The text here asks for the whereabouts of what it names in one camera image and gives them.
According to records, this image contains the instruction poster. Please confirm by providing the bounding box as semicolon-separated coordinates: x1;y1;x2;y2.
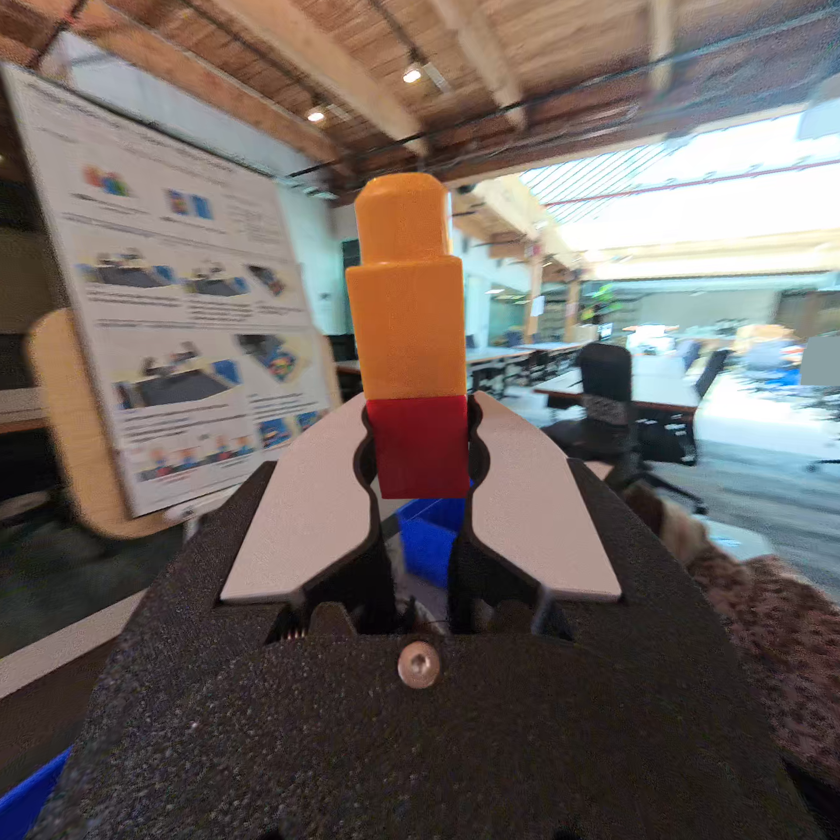
0;62;332;519

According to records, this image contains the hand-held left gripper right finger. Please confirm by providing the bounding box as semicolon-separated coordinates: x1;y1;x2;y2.
448;391;623;636

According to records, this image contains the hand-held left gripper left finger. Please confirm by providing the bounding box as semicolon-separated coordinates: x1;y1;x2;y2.
218;392;396;636

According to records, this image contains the black office chair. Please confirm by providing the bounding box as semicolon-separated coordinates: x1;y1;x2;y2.
541;341;710;516

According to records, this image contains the blue plastic bin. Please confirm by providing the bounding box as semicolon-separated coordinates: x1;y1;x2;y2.
395;497;468;589
0;747;72;840

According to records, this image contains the person's patterned brown clothing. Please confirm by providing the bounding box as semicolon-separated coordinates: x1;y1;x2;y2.
620;482;840;840

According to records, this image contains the wooden display board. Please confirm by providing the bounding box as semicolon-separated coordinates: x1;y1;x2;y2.
25;308;342;542

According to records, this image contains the orange plastic block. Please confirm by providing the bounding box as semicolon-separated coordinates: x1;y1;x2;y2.
346;172;468;401

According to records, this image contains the red plastic block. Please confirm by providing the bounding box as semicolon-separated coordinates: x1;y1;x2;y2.
365;394;471;501

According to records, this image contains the white top office desk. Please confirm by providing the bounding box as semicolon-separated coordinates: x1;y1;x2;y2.
535;367;704;416

